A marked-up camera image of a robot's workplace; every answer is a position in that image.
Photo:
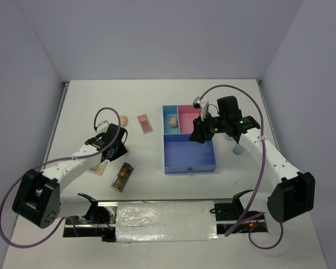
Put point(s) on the pink blush palette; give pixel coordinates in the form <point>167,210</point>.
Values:
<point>144,123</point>

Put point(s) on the pink teal gradient bottle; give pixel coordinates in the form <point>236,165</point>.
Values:
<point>238,149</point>

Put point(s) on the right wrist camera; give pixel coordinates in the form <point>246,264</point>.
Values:
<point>202,106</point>

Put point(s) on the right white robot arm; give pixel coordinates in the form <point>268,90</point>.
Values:
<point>293,193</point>

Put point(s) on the colourful eyeshadow palette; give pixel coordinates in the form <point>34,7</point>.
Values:
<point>99,169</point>

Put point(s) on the brown eyeshadow palette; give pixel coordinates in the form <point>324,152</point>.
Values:
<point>122,177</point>

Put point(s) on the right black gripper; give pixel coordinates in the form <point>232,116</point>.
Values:
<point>200,130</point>

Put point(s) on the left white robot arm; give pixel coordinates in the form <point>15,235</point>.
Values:
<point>39,197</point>

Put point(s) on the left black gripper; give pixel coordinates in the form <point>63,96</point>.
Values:
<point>122,151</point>

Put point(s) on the three-compartment organizer tray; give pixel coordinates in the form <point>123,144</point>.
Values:
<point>182,156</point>

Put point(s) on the beige makeup sponge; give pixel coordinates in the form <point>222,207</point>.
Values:
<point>173,123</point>
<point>123,121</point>

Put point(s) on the foil covered base rail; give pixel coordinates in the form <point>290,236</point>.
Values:
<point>156,221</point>

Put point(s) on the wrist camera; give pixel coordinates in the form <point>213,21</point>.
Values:
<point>202,106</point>
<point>102,126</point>

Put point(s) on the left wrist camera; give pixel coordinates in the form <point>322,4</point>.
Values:
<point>102,126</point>

